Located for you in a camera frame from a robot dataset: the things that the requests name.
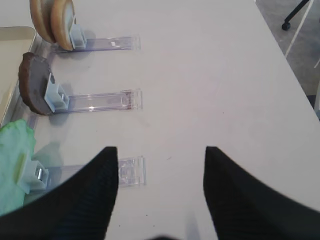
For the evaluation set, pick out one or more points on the white rectangular tray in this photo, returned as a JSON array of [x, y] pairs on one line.
[[14, 42]]

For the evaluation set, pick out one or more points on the brown meat patty standing upright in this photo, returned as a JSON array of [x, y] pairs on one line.
[[33, 76]]

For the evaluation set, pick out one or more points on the clear bun holder rail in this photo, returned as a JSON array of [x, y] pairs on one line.
[[81, 43]]

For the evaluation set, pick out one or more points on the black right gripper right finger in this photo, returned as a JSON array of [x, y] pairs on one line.
[[244, 208]]

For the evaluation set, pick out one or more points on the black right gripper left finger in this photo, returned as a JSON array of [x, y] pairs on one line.
[[78, 209]]

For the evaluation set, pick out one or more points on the top bun standing upright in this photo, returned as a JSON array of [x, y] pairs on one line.
[[40, 12]]

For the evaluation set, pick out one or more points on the green lettuce leaf in holder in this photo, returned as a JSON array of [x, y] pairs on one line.
[[16, 141]]

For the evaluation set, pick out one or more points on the clear patty holder rail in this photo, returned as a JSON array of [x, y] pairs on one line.
[[59, 102]]

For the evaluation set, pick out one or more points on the clear lettuce holder rail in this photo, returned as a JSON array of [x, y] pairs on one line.
[[34, 178]]

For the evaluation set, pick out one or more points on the bun standing upright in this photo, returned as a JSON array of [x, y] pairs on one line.
[[62, 16], [40, 12]]

